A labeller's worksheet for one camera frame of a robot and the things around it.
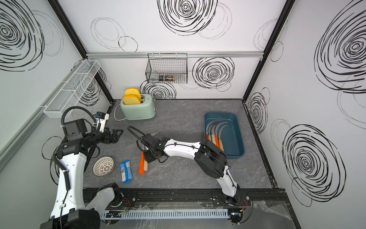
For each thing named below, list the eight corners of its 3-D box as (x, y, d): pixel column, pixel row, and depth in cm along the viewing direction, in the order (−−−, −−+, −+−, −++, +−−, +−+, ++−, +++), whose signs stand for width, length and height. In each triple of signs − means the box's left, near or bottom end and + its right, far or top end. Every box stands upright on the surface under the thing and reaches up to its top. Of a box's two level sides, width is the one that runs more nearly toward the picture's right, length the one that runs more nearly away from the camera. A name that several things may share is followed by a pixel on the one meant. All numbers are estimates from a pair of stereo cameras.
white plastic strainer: (93, 177, 82) (89, 174, 79) (100, 159, 89) (97, 156, 86) (111, 177, 83) (108, 174, 79) (117, 159, 89) (114, 156, 86)
